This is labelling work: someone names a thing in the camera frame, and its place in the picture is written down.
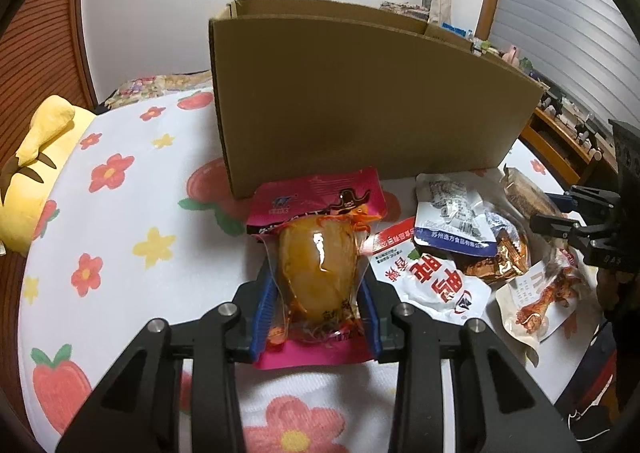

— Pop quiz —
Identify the chicken leg snack packet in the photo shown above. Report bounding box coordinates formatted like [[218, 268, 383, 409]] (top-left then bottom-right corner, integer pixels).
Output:
[[495, 253, 593, 346]]

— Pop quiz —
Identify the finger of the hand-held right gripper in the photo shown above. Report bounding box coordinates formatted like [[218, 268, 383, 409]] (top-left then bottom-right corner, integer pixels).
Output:
[[530, 213, 626, 266], [545, 186, 626, 222]]

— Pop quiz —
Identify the white red-print snack packet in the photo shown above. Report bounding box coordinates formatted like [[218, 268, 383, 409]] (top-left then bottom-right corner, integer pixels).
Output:
[[361, 228, 493, 329]]

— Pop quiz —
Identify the yellow plush toy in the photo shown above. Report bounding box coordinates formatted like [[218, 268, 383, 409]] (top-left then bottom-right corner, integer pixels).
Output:
[[0, 94, 96, 254]]

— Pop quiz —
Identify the wooden cabinet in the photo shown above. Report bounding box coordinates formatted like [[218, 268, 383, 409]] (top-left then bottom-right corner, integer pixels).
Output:
[[520, 103, 621, 184]]

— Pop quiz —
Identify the person's dark clothing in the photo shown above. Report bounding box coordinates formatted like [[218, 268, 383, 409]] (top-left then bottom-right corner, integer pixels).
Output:
[[550, 268, 640, 434]]

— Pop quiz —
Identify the cardboard box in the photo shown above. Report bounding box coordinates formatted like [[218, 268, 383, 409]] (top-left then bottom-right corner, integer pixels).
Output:
[[208, 0, 547, 200]]

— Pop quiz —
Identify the white blue-stripe snack packet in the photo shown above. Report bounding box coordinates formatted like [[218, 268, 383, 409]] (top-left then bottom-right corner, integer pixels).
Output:
[[414, 173, 501, 259]]

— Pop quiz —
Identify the orange foil snack packet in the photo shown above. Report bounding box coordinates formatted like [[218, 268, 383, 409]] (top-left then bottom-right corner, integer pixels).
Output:
[[460, 213, 532, 290]]

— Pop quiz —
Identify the brown snack packet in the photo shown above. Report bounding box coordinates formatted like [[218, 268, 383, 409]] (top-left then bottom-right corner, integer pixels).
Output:
[[502, 166, 563, 224]]

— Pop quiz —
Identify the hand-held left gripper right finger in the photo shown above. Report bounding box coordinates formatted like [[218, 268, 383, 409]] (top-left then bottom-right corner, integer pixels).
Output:
[[358, 275, 591, 453]]

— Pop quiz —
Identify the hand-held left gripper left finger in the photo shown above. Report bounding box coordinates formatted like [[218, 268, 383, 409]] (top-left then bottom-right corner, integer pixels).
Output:
[[55, 263, 277, 453]]

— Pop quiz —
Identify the pink snack packet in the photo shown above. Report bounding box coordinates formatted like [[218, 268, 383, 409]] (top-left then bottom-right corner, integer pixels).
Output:
[[246, 166, 388, 370]]

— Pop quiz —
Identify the white floral blanket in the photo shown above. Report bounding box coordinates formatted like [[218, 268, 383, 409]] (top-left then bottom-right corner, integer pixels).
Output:
[[20, 88, 616, 453]]

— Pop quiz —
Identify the folded cloth pile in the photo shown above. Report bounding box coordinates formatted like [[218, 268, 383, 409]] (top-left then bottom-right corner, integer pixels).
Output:
[[380, 0, 431, 21]]

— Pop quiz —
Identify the wooden slatted wardrobe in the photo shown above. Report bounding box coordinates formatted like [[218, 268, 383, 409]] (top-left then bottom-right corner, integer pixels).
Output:
[[0, 0, 98, 174]]

